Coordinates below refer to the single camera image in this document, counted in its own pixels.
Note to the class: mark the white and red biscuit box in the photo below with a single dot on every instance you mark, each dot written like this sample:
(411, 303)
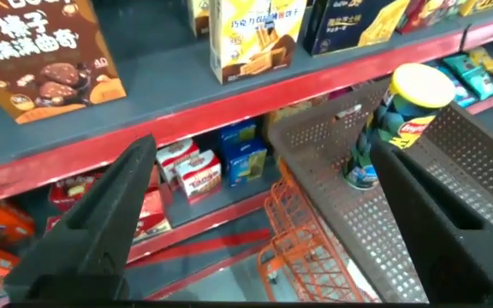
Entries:
(178, 156)
(199, 177)

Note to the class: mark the yellow wafer box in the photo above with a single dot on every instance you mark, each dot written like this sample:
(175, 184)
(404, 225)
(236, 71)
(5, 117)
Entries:
(251, 38)

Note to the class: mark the dark blue biscuit box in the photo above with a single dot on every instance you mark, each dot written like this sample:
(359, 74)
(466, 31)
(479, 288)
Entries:
(340, 25)

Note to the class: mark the green chip can yellow lid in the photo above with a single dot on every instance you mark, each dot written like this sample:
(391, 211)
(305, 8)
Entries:
(400, 115)

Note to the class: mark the red snack box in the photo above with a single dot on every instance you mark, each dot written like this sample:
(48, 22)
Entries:
(422, 13)

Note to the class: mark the teal snack pack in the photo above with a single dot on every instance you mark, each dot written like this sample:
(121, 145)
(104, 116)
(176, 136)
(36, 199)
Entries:
(462, 96)
(477, 79)

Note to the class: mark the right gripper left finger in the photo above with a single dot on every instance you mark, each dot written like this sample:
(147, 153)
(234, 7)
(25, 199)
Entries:
(88, 231)

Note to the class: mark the blue cookie box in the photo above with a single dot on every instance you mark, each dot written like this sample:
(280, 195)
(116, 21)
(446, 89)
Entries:
(238, 132)
(246, 164)

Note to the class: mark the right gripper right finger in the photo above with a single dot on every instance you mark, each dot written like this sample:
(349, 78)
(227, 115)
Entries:
(439, 239)

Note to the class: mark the small yellow snack box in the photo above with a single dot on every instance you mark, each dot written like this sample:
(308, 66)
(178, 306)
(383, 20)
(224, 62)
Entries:
(198, 17)

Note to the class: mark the grey and red shop shelf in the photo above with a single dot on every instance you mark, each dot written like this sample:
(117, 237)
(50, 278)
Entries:
(165, 85)

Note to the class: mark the tan snack box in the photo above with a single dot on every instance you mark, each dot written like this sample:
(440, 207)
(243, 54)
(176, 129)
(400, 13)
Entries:
(289, 112)

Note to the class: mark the brown cookie box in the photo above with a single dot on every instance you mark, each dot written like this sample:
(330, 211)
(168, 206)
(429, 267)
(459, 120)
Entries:
(37, 64)

